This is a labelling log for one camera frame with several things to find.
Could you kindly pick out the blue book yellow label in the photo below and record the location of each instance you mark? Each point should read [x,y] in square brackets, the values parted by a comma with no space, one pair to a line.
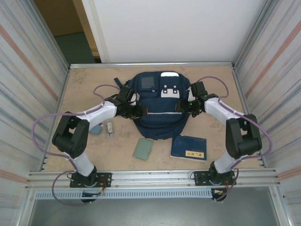
[188,146]

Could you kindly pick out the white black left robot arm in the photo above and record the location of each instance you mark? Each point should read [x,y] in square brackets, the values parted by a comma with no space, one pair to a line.
[80,162]

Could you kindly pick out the aluminium mounting rail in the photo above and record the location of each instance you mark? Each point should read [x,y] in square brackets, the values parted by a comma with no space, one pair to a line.
[152,177]

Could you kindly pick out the small controller board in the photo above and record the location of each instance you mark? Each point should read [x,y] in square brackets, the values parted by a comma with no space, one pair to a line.
[92,193]
[218,191]

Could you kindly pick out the green-grey cloth pouch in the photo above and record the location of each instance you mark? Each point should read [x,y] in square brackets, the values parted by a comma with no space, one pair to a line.
[142,149]

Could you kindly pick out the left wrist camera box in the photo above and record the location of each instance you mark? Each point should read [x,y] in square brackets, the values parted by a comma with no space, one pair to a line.
[134,99]

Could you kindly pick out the navy blue backpack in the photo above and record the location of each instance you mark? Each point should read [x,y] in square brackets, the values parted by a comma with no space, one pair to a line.
[160,124]

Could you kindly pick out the aluminium table edge bar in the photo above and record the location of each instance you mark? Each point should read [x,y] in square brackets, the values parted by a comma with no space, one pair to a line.
[152,65]

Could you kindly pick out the light blue pouch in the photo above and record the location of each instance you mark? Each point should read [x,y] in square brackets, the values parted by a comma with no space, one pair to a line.
[96,130]

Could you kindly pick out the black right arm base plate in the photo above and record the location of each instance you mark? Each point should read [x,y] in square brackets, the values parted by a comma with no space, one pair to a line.
[200,177]

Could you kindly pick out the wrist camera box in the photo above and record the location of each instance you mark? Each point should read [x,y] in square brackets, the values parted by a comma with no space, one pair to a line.
[134,99]
[190,93]

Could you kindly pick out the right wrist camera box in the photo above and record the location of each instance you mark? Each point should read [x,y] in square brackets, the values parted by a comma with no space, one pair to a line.
[190,93]

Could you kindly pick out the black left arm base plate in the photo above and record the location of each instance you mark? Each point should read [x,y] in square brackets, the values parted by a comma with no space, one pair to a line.
[103,179]

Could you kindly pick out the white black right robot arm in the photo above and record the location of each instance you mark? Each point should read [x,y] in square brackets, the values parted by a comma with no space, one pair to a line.
[225,162]

